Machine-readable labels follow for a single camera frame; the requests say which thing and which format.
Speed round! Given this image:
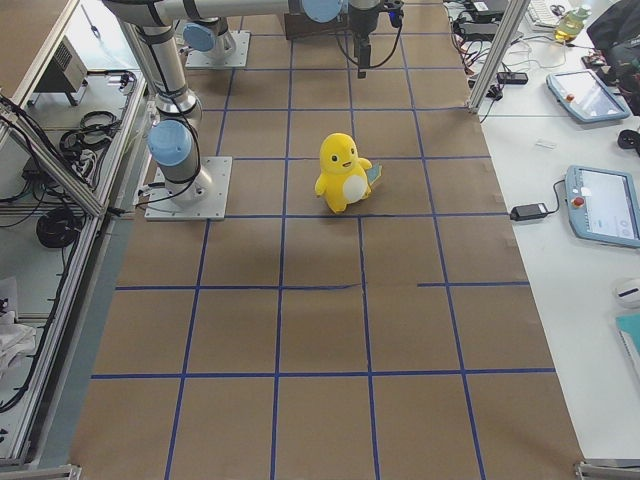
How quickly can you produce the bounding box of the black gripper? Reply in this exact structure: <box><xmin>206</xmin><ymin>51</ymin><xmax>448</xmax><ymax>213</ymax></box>
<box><xmin>348</xmin><ymin>0</ymin><xmax>378</xmax><ymax>79</ymax></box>

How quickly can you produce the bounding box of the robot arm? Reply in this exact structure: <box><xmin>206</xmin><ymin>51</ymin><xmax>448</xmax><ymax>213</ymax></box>
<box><xmin>182</xmin><ymin>17</ymin><xmax>236</xmax><ymax>59</ymax></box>
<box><xmin>104</xmin><ymin>1</ymin><xmax>384</xmax><ymax>207</ymax></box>

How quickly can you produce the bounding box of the dark wooden drawer cabinet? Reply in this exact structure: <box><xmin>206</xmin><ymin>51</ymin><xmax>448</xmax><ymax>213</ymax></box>
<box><xmin>278</xmin><ymin>14</ymin><xmax>348</xmax><ymax>40</ymax></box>

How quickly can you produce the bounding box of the yellow plush toy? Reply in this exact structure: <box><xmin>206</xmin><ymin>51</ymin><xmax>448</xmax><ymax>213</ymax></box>
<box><xmin>314</xmin><ymin>133</ymin><xmax>382</xmax><ymax>214</ymax></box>

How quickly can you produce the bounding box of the yellow liquid bottle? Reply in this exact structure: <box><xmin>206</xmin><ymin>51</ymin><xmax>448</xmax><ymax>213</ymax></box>
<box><xmin>553</xmin><ymin>5</ymin><xmax>591</xmax><ymax>44</ymax></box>

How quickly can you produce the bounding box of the far teach pendant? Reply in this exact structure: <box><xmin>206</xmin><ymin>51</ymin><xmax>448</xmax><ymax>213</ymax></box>
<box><xmin>546</xmin><ymin>70</ymin><xmax>631</xmax><ymax>123</ymax></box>

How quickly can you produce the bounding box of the teach pendant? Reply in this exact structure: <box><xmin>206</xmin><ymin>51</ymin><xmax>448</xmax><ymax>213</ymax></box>
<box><xmin>565</xmin><ymin>165</ymin><xmax>639</xmax><ymax>249</ymax></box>
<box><xmin>546</xmin><ymin>70</ymin><xmax>631</xmax><ymax>123</ymax></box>

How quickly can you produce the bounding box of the black power adapter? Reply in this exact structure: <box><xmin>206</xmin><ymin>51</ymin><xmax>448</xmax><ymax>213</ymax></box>
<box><xmin>509</xmin><ymin>203</ymin><xmax>549</xmax><ymax>222</ymax></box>

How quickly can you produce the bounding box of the near teach pendant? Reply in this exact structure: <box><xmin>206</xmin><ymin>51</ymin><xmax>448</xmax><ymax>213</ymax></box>
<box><xmin>565</xmin><ymin>165</ymin><xmax>639</xmax><ymax>249</ymax></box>

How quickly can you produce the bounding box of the aluminium frame post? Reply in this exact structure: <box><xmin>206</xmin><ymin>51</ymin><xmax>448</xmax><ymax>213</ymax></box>
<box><xmin>466</xmin><ymin>0</ymin><xmax>529</xmax><ymax>113</ymax></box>

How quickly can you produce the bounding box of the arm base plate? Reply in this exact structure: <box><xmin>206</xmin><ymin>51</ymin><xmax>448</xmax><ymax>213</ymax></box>
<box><xmin>144</xmin><ymin>156</ymin><xmax>233</xmax><ymax>221</ymax></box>
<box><xmin>183</xmin><ymin>25</ymin><xmax>251</xmax><ymax>70</ymax></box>

